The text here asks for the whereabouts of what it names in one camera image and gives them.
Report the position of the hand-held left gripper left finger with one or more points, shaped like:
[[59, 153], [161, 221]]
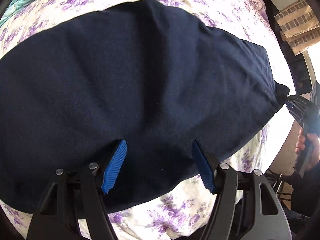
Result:
[[115, 163]]

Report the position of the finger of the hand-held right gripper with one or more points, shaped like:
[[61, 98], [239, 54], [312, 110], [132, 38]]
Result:
[[293, 108]]

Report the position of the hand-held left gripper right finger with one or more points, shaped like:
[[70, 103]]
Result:
[[203, 166]]

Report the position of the navy blue pants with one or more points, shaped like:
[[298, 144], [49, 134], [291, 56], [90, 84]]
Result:
[[130, 92]]

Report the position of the person's right hand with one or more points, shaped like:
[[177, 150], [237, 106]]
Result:
[[306, 150]]

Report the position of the purple floral bed sheet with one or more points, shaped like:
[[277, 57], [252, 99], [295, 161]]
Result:
[[180, 212]]

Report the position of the person's dark clothing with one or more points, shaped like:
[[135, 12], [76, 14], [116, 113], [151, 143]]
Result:
[[301, 195]]

